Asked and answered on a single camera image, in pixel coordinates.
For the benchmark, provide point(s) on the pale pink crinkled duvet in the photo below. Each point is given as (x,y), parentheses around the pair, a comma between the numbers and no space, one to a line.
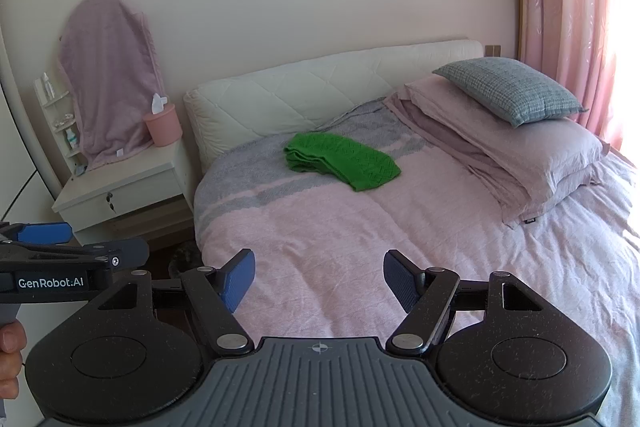
(575,267)

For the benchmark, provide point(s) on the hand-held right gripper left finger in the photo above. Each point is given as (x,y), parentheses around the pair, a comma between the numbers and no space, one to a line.
(240,279)

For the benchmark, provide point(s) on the folded mauve sheet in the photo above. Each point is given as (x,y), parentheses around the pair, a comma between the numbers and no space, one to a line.
(450,137)

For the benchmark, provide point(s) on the white quilted headboard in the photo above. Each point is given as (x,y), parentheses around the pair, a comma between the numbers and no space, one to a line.
(300,92)

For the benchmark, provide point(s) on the person's left hand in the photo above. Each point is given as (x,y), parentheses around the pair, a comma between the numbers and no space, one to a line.
(10,342)

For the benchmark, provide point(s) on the dark woven basket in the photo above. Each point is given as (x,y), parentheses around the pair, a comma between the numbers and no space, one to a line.
(182,259)

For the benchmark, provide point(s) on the pink curtain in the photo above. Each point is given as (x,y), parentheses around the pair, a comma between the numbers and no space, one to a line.
(575,7)

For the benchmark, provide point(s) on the pink round tissue box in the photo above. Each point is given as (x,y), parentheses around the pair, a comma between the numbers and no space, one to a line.
(162,127)

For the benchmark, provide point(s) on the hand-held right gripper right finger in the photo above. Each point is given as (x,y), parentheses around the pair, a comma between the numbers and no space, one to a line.
(400,279)

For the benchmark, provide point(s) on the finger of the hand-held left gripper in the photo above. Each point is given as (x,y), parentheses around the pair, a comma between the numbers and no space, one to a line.
(75,253)
(45,233)

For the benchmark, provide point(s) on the white bottle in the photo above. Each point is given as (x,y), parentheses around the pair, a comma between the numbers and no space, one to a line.
(48,85)

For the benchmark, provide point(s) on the pink pillow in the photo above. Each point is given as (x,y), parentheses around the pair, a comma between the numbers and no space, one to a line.
(545,152)

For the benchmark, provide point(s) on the green knitted sweater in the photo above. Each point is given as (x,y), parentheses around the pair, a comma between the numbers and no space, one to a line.
(340,157)

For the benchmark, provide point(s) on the nightstand keys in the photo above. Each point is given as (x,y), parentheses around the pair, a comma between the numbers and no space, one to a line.
(110,202)

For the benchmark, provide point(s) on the white nightstand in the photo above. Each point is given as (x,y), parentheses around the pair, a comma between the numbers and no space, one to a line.
(125,177)

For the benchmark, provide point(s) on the grey-blue checked pillow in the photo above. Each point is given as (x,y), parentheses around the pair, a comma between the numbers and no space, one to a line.
(510,92)

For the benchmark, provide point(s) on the white corner shelf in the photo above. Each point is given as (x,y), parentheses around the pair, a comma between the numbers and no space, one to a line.
(55,104)

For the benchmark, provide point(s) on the small bottle with blue label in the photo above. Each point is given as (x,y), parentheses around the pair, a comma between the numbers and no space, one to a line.
(71,141)

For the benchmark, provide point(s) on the purple towel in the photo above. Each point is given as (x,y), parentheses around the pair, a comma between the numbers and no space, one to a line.
(107,77)

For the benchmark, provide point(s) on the wall socket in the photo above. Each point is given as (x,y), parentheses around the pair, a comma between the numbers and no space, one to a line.
(492,50)

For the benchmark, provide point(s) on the white tissue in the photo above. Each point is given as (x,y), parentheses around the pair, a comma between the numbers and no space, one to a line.
(158,103)

